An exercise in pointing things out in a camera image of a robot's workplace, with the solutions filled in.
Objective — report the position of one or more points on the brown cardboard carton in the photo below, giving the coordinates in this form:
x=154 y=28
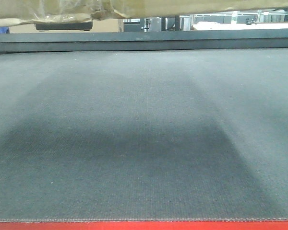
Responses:
x=18 y=12

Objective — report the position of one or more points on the dark grey conveyor belt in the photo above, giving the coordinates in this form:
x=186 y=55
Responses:
x=150 y=135

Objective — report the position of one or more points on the red conveyor front edge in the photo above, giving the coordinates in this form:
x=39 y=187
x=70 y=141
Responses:
x=146 y=225

